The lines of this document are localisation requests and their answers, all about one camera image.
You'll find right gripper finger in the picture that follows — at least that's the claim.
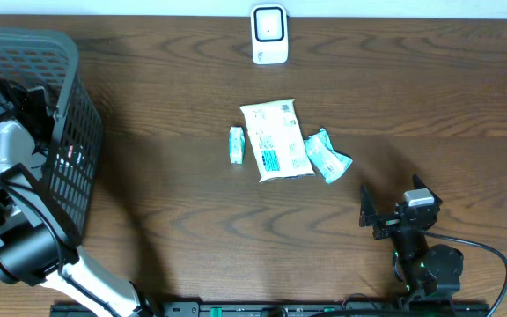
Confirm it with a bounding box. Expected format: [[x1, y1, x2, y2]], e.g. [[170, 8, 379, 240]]
[[359, 184, 377, 227], [412, 173, 443, 206]]

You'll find green snack packet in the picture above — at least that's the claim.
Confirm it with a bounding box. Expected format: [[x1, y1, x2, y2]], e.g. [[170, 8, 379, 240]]
[[304, 128, 353, 184]]

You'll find yellow snack bag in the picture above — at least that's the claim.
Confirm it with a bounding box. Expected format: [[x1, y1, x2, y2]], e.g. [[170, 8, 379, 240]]
[[239, 99, 314, 182]]

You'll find small green tissue pack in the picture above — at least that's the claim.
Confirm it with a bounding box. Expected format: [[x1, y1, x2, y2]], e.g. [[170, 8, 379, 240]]
[[228, 127, 246, 165]]

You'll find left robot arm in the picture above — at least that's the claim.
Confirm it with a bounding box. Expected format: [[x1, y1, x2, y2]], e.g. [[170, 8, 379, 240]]
[[0, 79, 159, 316]]

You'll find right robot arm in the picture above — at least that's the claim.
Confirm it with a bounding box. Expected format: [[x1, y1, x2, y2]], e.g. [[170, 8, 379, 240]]
[[359, 175, 463, 306]]

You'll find white barcode scanner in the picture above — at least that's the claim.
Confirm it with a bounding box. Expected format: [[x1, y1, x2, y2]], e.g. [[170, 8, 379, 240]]
[[250, 4, 289, 65]]

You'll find colourful item in basket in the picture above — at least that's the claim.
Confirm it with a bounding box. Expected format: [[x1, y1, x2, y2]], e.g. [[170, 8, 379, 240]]
[[59, 144, 85, 167]]

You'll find grey plastic basket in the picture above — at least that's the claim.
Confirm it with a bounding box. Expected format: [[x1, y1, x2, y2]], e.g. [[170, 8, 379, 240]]
[[0, 26, 104, 279]]

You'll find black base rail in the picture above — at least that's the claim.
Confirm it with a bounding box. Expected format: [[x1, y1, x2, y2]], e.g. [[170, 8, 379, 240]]
[[49, 300, 491, 317]]

